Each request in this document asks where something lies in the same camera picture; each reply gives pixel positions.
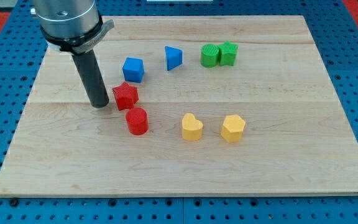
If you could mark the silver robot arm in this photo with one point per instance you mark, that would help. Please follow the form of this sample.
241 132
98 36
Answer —
73 26

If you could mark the yellow heart block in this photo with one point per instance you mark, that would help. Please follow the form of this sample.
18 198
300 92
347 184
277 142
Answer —
191 128

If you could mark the wooden board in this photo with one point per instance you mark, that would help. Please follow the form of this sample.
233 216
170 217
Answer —
297 140

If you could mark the red cylinder block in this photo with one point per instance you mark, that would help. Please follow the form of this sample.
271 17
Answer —
137 121

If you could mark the red star block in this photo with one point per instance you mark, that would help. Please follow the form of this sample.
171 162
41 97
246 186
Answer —
125 95

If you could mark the blue triangle block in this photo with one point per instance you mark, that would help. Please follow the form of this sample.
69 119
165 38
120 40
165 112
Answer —
174 57

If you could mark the yellow hexagon block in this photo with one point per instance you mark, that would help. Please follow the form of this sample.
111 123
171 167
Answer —
233 128

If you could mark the blue cube block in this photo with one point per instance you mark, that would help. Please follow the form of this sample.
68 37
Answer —
133 70

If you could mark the green cylinder block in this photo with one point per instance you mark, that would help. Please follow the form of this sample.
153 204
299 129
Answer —
209 55

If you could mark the green star block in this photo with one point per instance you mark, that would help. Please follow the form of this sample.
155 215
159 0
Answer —
227 53

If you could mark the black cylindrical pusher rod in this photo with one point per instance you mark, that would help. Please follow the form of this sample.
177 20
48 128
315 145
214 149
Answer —
90 74

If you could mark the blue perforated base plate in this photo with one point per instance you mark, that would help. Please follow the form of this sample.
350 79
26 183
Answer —
22 49

